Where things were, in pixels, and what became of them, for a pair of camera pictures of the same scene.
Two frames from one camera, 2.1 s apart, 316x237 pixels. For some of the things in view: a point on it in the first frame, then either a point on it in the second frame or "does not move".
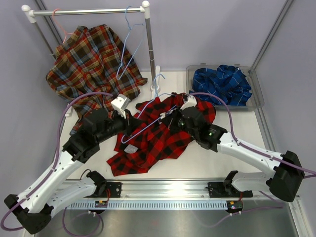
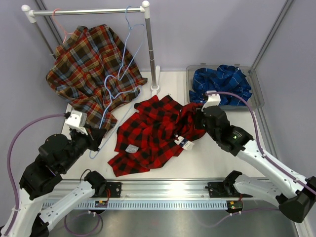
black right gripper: x=174 y=116 -> x=197 y=117
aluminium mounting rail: x=173 y=191 does not move
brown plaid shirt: x=93 y=60 does not move
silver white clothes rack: x=29 y=15 does not move
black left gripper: x=127 y=122 -> x=97 y=134
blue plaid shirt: x=227 y=82 does not move
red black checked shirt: x=153 y=141 does not move
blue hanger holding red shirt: x=144 y=127 -> x=92 y=151
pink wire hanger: x=65 y=33 does not move
